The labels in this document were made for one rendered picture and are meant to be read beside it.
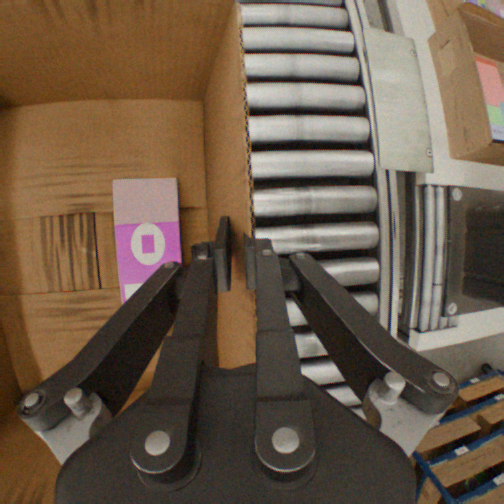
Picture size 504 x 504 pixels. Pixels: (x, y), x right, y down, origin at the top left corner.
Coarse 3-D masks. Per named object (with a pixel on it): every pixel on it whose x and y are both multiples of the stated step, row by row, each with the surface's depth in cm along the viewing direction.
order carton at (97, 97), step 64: (0, 0) 8; (64, 0) 11; (128, 0) 12; (192, 0) 13; (0, 64) 14; (64, 64) 17; (128, 64) 19; (192, 64) 21; (0, 128) 20; (64, 128) 23; (128, 128) 26; (192, 128) 29; (0, 192) 21; (64, 192) 24; (192, 192) 29; (0, 256) 22; (64, 256) 25; (0, 320) 22; (64, 320) 24; (0, 384) 19; (0, 448) 14
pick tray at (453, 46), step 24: (456, 24) 28; (480, 24) 28; (432, 48) 35; (456, 48) 30; (480, 48) 34; (456, 72) 31; (456, 96) 33; (480, 96) 28; (456, 120) 34; (480, 120) 29; (456, 144) 36; (480, 144) 30
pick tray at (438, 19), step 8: (432, 0) 33; (440, 0) 31; (448, 0) 29; (456, 0) 28; (464, 0) 26; (432, 8) 34; (440, 8) 32; (448, 8) 30; (456, 8) 29; (464, 8) 28; (472, 8) 27; (480, 8) 26; (488, 8) 34; (432, 16) 35; (440, 16) 33; (448, 16) 31; (488, 16) 27; (496, 16) 26; (440, 24) 34
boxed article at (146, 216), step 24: (120, 192) 25; (144, 192) 26; (168, 192) 27; (120, 216) 25; (144, 216) 26; (168, 216) 27; (120, 240) 25; (144, 240) 26; (168, 240) 27; (120, 264) 25; (144, 264) 26; (120, 288) 26
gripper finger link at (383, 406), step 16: (384, 384) 6; (400, 384) 5; (368, 400) 6; (384, 400) 6; (400, 400) 6; (368, 416) 6; (384, 416) 5; (400, 416) 5; (416, 416) 5; (432, 416) 5; (384, 432) 5; (400, 432) 5; (416, 432) 5
